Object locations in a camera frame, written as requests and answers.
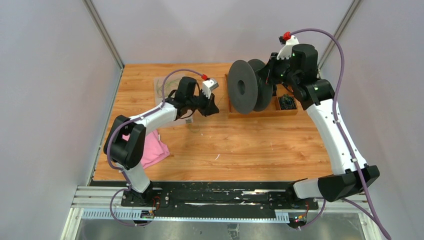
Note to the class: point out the aluminium frame post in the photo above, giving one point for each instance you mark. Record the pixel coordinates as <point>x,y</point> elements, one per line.
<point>334,33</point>
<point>95,16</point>

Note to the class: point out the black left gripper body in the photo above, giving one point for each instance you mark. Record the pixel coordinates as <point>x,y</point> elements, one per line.
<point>199,102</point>

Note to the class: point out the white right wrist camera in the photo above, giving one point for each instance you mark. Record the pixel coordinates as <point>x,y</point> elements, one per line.
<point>288,41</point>

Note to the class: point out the aluminium frame post left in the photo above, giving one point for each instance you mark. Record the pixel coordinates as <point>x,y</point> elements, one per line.
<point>95,16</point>

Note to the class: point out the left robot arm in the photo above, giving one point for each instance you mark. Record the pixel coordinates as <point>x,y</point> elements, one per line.
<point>125,143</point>

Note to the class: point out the pink folded cloth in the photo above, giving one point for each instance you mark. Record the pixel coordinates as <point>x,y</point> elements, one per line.
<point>154,150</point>

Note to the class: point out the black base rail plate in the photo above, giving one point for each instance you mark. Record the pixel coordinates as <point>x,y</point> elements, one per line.
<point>213,201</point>

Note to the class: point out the green blue rolled tie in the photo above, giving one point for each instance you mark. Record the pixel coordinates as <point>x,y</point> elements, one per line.
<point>287,102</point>

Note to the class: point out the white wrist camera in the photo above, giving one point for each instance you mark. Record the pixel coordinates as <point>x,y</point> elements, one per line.
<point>208,85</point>
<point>288,41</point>

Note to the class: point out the aluminium frame post right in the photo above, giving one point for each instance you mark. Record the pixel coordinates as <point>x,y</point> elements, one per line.
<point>334,33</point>

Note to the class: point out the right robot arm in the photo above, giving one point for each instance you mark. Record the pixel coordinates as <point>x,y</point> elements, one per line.
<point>295,67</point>

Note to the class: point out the wooden compartment tray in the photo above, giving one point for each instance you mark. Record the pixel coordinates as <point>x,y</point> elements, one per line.
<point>265,112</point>

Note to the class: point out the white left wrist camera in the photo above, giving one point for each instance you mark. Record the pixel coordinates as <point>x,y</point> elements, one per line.
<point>208,85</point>

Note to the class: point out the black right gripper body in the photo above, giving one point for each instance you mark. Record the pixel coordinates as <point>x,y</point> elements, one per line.
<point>279,71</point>

